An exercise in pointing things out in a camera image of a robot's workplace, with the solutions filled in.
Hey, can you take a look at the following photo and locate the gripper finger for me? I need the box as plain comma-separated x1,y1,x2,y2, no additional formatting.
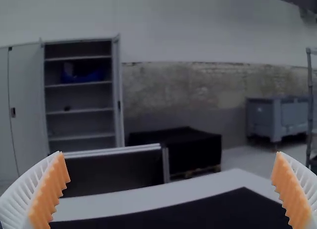
0,150,72,229
270,151,317,229

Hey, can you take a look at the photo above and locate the grey framed partition panel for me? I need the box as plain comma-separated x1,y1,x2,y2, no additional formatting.
60,142,171,199

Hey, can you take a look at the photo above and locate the grey pallet crate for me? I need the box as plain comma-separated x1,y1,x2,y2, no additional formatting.
244,95,313,144

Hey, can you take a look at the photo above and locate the grey cupboard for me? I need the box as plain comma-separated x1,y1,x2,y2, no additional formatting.
0,33,126,184

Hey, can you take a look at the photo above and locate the black sheet stack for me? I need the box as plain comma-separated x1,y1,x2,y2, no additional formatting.
127,126,223,176

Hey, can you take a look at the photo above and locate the black mat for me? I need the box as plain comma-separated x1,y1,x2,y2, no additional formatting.
49,186,293,229

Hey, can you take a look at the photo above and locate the blue bin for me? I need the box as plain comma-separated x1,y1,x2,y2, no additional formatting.
60,61,106,83

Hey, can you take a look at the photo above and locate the metal wire shelf rack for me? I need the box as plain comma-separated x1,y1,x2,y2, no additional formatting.
305,46,317,171

